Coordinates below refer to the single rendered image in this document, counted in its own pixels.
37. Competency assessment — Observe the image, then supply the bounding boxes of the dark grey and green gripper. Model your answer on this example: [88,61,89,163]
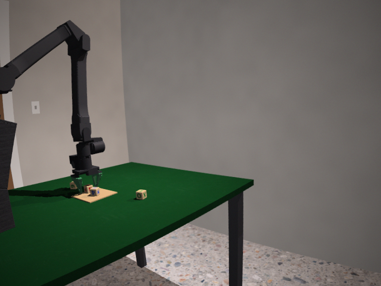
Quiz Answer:
[70,155,102,194]

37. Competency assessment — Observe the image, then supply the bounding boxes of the peach flat mat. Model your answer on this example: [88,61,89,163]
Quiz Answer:
[71,188,118,203]

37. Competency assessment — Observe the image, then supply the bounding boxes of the beige letter block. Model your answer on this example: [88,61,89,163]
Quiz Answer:
[90,187,100,196]
[136,189,147,200]
[69,181,77,189]
[83,184,93,193]

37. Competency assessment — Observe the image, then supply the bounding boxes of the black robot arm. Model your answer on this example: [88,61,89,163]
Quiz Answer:
[0,20,105,170]

